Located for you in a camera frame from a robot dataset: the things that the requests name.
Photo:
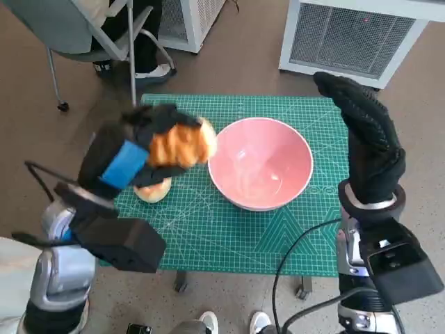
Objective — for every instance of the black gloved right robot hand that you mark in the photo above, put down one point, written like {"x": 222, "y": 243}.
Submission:
{"x": 372, "y": 149}

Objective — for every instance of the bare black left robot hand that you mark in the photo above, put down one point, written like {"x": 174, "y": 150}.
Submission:
{"x": 104, "y": 156}

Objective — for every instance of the round toy bread bun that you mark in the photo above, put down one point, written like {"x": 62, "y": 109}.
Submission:
{"x": 153, "y": 194}

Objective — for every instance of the rectangular toy bread loaf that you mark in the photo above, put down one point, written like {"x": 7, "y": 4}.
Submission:
{"x": 180, "y": 146}

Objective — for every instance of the pink bowl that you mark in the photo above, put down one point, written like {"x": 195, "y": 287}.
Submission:
{"x": 264, "y": 160}

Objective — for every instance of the large white mesh cabinet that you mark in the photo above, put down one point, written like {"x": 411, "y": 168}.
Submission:
{"x": 347, "y": 35}

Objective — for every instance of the green cutting mat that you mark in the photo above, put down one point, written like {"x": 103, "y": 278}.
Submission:
{"x": 208, "y": 229}

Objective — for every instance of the person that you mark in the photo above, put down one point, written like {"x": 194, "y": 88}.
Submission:
{"x": 146, "y": 21}

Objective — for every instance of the cream cushion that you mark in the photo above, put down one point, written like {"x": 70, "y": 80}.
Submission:
{"x": 94, "y": 10}

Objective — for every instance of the table leg with caster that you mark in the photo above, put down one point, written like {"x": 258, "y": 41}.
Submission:
{"x": 305, "y": 288}
{"x": 181, "y": 281}

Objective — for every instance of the grey chair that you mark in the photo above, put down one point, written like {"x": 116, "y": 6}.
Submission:
{"x": 41, "y": 21}

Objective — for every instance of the white fabric with red print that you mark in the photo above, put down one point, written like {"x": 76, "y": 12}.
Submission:
{"x": 14, "y": 278}

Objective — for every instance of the small white mesh cabinet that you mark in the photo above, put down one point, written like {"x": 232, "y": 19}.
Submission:
{"x": 194, "y": 21}

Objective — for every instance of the black box device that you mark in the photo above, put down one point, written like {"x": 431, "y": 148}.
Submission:
{"x": 139, "y": 329}

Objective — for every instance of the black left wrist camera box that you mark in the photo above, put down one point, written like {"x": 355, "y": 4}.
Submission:
{"x": 121, "y": 243}

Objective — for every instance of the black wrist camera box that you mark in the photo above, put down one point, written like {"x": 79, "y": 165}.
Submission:
{"x": 403, "y": 271}
{"x": 121, "y": 243}

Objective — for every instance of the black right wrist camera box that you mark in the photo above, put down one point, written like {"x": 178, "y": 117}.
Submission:
{"x": 403, "y": 271}

